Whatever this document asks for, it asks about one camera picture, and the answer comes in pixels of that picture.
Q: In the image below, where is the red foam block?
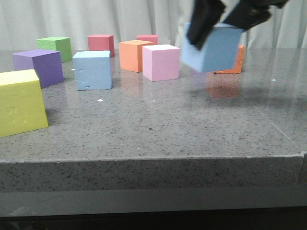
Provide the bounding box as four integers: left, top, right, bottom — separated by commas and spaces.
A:
136, 34, 158, 45
87, 34, 115, 58

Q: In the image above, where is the red foam block left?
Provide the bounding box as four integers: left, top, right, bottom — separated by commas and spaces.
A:
87, 34, 115, 58

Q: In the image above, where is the red foam block rear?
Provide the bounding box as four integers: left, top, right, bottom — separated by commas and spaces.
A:
136, 34, 158, 45

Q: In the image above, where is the textured orange foam block right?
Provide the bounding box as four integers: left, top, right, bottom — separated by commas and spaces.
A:
213, 45, 245, 74

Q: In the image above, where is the purple foam block left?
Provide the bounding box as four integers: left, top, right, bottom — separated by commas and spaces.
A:
11, 49, 64, 88

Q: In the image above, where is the green foam block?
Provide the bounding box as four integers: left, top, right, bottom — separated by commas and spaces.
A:
36, 37, 72, 62

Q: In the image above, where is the white curtain backdrop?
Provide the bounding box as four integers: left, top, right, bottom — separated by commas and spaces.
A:
0, 0, 307, 50

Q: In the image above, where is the smooth light blue foam block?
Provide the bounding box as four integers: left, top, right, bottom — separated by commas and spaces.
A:
72, 50, 112, 91

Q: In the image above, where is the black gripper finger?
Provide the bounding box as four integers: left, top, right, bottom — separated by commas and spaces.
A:
223, 0, 288, 31
187, 0, 225, 50

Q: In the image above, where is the yellow foam block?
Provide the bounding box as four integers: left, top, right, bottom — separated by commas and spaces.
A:
0, 69, 48, 137

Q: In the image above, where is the orange foam block centre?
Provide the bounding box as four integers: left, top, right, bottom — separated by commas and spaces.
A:
119, 40, 154, 72

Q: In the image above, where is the textured light blue foam block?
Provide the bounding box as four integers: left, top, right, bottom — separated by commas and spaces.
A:
181, 23, 243, 72

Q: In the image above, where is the pink foam block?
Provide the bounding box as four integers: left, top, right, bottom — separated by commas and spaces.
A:
142, 45, 180, 82

